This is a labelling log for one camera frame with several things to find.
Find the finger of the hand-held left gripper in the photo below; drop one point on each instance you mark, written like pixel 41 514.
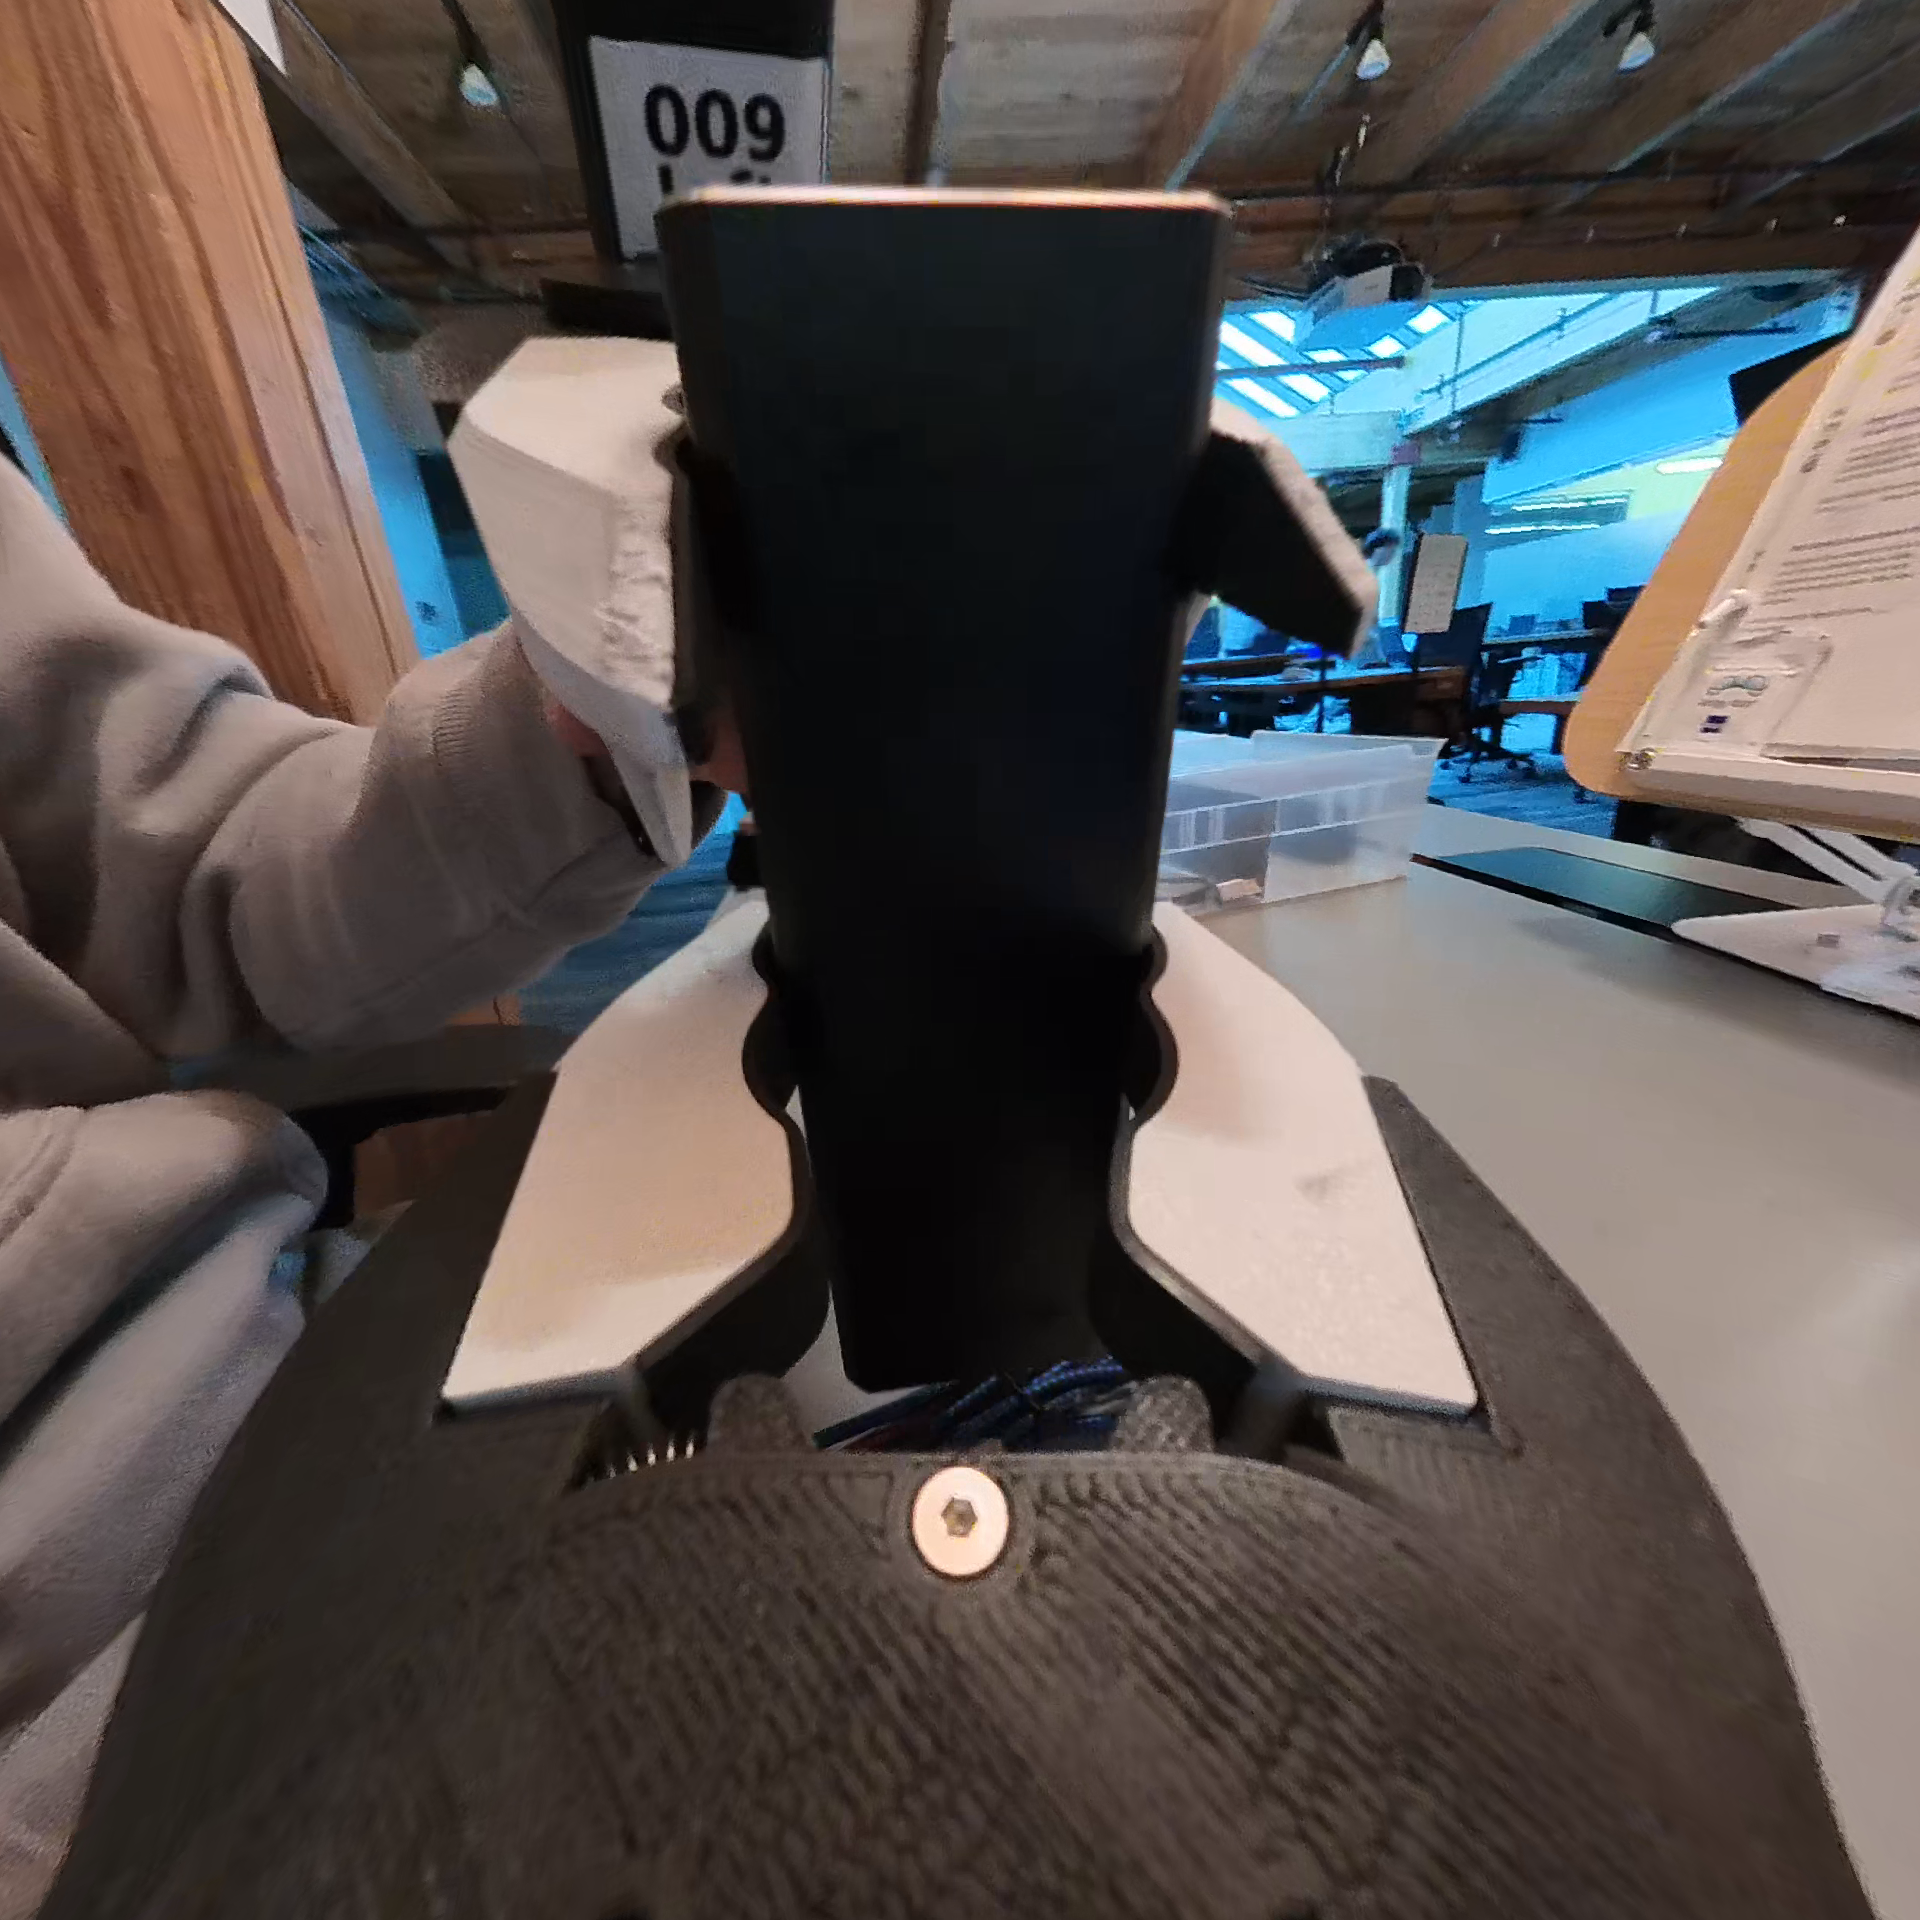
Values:
pixel 569 495
pixel 1277 524

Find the person's grey hoodie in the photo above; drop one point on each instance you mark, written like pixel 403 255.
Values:
pixel 120 1349

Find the white stand base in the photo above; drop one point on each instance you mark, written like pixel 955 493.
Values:
pixel 1800 938

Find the person's left forearm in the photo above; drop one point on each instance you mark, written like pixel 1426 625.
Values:
pixel 299 839

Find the white paper sheet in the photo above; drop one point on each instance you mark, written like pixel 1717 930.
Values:
pixel 251 28

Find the ceiling projector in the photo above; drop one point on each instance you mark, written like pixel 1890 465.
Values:
pixel 1365 273

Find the black desk mat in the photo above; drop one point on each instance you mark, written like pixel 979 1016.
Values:
pixel 1605 888

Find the wooden document stand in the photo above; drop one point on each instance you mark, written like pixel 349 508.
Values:
pixel 1665 661

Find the standing whiteboard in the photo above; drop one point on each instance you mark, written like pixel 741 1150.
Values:
pixel 1433 581

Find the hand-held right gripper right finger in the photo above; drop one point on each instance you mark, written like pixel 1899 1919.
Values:
pixel 1277 1185

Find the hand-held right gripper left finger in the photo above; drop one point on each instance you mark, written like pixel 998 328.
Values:
pixel 629 1200

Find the printed paper sheets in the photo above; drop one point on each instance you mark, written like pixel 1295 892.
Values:
pixel 1838 556

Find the wooden pillar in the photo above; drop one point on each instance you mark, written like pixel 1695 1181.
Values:
pixel 165 329

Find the clear plastic storage box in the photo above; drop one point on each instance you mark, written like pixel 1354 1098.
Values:
pixel 1289 810

